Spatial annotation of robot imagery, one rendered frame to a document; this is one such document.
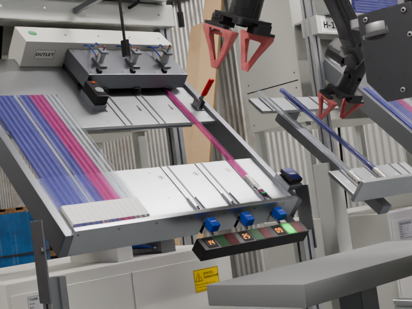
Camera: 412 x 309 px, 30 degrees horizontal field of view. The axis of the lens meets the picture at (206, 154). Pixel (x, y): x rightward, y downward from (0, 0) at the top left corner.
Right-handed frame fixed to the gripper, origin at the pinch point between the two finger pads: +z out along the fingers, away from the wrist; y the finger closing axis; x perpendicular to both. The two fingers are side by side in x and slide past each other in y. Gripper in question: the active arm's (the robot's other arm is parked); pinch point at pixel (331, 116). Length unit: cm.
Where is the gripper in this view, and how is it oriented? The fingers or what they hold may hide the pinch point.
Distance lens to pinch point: 230.6
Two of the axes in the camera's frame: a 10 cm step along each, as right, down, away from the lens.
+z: -3.5, 8.1, 4.7
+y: -7.6, 0.4, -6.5
